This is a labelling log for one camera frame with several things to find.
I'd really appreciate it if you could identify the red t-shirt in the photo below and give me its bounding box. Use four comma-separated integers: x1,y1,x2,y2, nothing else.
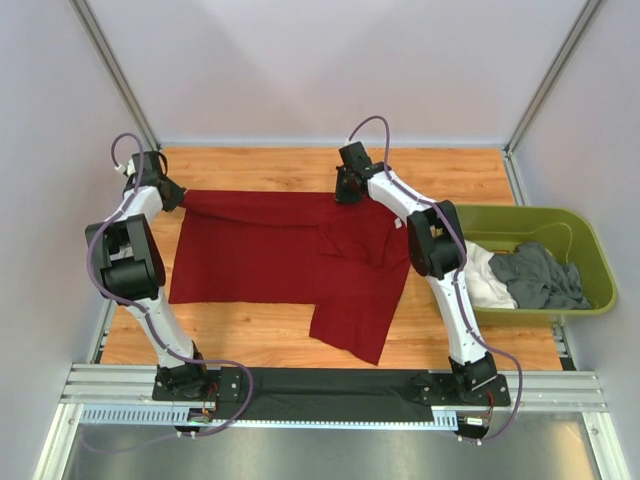
169,190,410,365

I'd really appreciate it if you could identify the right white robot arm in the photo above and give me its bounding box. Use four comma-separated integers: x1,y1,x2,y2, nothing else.
335,141,497,404

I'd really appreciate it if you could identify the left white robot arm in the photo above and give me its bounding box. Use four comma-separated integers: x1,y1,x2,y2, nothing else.
85,151,211,401

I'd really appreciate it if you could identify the green plastic bin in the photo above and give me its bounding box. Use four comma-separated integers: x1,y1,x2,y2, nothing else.
456,204,617,326

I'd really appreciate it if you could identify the white t-shirt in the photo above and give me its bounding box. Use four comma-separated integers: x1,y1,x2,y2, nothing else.
464,241,517,309

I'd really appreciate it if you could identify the grey t-shirt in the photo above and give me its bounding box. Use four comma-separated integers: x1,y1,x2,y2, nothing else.
489,242,591,310

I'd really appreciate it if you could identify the black cloth strip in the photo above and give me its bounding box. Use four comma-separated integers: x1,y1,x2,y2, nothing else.
216,367,433,421

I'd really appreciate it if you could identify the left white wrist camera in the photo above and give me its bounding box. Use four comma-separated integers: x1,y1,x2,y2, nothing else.
113,157,137,178

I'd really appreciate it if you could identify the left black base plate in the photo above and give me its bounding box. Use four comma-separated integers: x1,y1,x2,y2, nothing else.
152,365,249,403

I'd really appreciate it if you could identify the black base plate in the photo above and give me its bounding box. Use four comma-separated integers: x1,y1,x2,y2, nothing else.
410,371,511,407
152,365,249,403

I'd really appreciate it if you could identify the left aluminium frame post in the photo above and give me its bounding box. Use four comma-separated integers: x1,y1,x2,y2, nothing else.
69,0,161,149

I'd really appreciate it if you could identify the aluminium frame post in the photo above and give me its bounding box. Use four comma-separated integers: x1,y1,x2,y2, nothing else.
504,0,605,157
69,0,161,149

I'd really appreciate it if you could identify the aluminium mounting rail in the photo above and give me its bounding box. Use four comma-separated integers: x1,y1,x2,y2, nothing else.
60,364,609,413

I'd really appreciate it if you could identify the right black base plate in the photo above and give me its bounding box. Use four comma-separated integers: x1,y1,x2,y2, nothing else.
410,371,511,407

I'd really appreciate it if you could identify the slotted cable duct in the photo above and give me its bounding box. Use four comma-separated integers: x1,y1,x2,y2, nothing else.
78,404,458,432

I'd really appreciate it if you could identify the right aluminium frame post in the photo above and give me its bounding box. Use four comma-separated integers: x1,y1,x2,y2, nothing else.
504,0,605,157

